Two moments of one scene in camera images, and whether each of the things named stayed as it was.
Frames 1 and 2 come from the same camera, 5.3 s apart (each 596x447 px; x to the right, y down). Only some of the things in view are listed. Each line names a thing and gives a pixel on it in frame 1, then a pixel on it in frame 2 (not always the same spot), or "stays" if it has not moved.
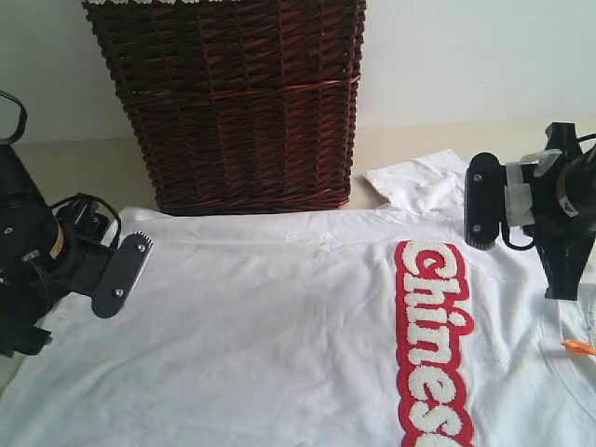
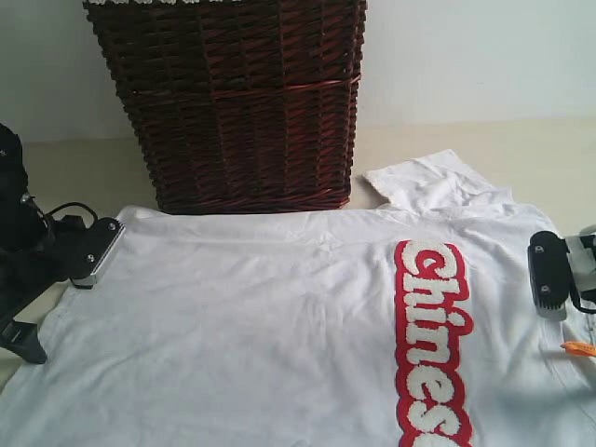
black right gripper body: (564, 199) to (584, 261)
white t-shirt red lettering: (378, 325) stays
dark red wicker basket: (240, 108) stays
